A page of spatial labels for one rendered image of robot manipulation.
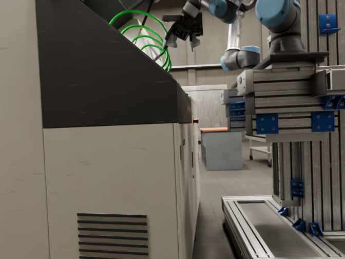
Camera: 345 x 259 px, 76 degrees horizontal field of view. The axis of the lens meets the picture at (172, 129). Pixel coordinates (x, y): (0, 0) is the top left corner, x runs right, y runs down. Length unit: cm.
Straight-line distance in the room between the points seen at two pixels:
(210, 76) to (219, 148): 654
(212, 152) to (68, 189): 295
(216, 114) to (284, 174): 717
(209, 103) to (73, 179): 759
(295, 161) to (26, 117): 130
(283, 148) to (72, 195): 103
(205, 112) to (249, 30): 434
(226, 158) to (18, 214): 310
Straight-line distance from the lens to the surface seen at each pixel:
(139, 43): 171
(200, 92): 839
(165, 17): 128
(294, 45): 107
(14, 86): 119
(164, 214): 92
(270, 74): 101
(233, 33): 172
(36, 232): 121
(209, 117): 834
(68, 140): 102
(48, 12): 116
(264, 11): 98
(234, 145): 378
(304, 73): 106
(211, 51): 1028
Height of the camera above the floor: 78
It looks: 1 degrees down
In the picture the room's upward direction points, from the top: 2 degrees counter-clockwise
